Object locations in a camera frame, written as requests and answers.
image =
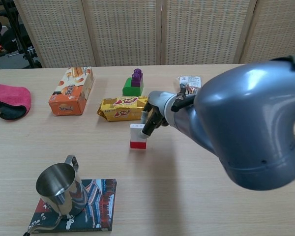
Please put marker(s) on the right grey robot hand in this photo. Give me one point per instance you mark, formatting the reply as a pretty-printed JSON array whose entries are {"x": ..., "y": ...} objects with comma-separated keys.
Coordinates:
[{"x": 159, "y": 103}]

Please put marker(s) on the white and red block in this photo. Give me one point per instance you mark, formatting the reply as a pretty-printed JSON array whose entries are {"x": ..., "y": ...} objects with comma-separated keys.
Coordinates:
[{"x": 135, "y": 137}]

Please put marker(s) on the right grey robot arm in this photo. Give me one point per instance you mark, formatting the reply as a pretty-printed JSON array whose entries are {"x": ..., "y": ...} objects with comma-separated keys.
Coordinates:
[{"x": 248, "y": 110}]

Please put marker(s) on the green toy block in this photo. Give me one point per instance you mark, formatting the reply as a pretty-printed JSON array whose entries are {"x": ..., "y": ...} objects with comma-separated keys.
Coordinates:
[{"x": 130, "y": 89}]

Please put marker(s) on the purple toy block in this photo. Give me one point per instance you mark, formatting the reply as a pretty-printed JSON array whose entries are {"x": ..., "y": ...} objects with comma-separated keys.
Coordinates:
[{"x": 137, "y": 77}]

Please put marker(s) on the gold cracker packet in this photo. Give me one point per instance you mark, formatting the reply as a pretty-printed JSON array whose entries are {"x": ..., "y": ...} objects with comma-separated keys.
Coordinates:
[{"x": 123, "y": 109}]

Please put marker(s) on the wrapped cake packet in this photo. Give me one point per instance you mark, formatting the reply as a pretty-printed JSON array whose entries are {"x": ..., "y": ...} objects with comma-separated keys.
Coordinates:
[{"x": 190, "y": 80}]

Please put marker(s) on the woven folding screen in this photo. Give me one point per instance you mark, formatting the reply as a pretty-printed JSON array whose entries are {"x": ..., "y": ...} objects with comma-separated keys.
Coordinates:
[{"x": 147, "y": 32}]

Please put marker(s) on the orange biscuit box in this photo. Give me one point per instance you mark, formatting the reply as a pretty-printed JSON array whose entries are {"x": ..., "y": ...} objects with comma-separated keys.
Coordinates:
[{"x": 70, "y": 93}]

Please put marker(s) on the dark picture book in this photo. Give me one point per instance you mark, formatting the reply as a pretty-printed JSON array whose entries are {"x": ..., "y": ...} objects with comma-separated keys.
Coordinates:
[{"x": 100, "y": 204}]

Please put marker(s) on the steel pitcher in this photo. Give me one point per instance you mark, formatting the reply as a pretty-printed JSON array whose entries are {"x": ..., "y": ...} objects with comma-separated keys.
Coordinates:
[{"x": 61, "y": 191}]

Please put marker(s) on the pink and black cloth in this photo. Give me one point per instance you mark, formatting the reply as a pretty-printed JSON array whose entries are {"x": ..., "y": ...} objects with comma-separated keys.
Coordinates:
[{"x": 12, "y": 98}]

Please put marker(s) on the black metal stand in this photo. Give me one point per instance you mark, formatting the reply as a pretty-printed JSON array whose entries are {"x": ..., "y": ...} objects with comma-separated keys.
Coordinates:
[{"x": 22, "y": 37}]

